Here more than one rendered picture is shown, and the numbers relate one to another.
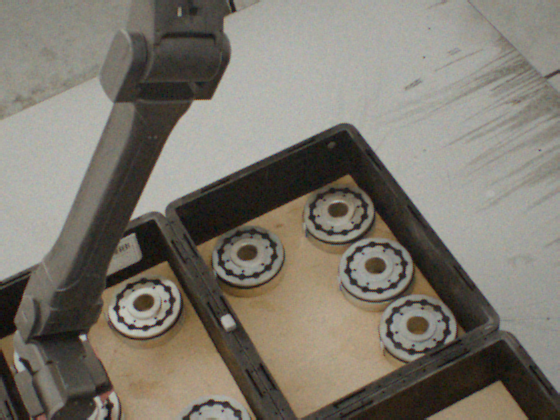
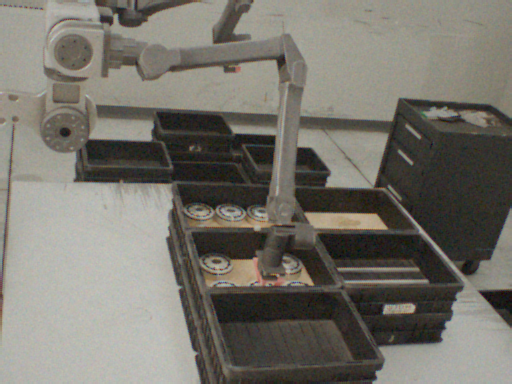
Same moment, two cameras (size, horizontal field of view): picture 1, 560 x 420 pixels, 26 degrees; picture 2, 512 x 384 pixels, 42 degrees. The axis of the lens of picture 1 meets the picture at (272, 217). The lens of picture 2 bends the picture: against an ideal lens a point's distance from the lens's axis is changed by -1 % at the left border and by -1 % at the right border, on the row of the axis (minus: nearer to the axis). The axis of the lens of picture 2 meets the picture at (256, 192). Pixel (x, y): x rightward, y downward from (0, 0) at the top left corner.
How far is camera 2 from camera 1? 2.07 m
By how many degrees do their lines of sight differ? 69
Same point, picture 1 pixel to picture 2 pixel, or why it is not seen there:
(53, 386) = (305, 231)
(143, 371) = (242, 279)
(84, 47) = not seen: outside the picture
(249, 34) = (28, 232)
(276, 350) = not seen: hidden behind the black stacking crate
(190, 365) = (245, 267)
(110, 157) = (294, 117)
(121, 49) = (300, 66)
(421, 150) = (142, 216)
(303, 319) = not seen: hidden behind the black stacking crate
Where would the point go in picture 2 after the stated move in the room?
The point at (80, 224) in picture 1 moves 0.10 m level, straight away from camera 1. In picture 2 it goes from (290, 154) to (254, 151)
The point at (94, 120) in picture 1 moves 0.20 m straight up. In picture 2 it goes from (37, 290) to (39, 233)
